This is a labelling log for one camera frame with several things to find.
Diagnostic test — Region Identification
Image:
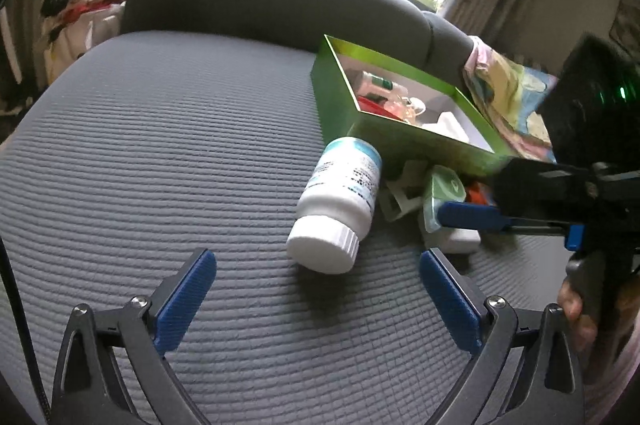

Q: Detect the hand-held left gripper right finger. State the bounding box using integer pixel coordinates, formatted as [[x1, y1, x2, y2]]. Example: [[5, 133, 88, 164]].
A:
[[420, 247, 586, 425]]

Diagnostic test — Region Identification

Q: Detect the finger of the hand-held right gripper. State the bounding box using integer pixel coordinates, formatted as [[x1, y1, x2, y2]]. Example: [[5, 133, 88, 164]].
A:
[[492, 156, 598, 226], [437, 201, 586, 252]]

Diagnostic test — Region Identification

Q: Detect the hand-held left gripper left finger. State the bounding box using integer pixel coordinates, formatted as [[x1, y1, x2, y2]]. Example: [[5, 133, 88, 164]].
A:
[[50, 247, 218, 425]]

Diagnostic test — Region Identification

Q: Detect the orange packaged tape dispenser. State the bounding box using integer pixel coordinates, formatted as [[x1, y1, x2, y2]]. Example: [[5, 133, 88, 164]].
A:
[[465, 184, 496, 208]]

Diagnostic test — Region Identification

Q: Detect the green floss dispenser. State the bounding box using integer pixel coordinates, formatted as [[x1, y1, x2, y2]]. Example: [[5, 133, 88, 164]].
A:
[[419, 165, 468, 233]]

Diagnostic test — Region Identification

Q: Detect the white rectangular soap box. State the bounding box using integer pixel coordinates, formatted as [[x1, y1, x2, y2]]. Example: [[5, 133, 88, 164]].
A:
[[422, 111, 473, 145]]

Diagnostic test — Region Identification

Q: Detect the clear hair claw clip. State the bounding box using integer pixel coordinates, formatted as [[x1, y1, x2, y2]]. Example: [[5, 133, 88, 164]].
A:
[[392, 95, 427, 123]]

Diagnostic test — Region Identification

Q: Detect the white pill bottle blue label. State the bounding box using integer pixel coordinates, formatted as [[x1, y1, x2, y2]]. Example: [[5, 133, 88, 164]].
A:
[[286, 136, 383, 275]]

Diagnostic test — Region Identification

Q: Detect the white bottle green label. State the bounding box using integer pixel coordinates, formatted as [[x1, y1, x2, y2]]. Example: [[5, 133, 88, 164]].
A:
[[362, 72, 393, 91]]

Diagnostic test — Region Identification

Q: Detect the green cardboard box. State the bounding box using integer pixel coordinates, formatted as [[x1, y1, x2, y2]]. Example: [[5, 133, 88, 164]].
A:
[[310, 34, 516, 178]]

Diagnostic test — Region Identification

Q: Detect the person's right hand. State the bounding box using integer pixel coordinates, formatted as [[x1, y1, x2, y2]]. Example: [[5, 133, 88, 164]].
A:
[[556, 277, 601, 353]]

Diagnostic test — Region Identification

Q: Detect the beige hair claw clip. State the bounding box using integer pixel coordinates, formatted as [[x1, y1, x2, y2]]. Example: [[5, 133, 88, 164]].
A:
[[377, 160, 431, 222]]

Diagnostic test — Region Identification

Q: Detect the printed pastel blanket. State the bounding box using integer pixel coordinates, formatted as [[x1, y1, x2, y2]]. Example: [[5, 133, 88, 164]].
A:
[[462, 36, 561, 163]]

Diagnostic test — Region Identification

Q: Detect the grey sofa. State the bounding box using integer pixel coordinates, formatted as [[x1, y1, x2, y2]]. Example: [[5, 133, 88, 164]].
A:
[[0, 0, 640, 425]]

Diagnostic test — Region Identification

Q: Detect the wall picture frame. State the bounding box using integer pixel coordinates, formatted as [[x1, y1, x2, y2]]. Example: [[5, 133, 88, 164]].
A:
[[610, 0, 640, 51]]

